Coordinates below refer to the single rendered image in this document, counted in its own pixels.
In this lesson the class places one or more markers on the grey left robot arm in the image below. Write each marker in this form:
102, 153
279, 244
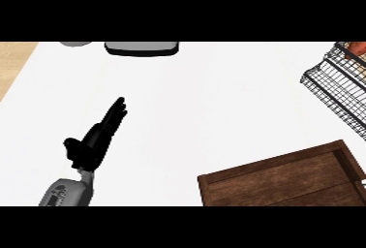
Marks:
67, 192

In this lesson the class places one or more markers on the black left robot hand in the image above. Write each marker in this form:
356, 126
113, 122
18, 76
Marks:
95, 142

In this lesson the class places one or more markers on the orange sweet potato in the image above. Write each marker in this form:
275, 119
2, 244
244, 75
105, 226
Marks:
358, 49

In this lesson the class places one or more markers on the brown wooden tray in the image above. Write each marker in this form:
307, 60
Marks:
291, 180

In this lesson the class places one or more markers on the black and grey appliance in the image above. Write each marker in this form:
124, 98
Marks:
142, 48

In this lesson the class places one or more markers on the grey round object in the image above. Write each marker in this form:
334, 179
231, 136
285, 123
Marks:
76, 43

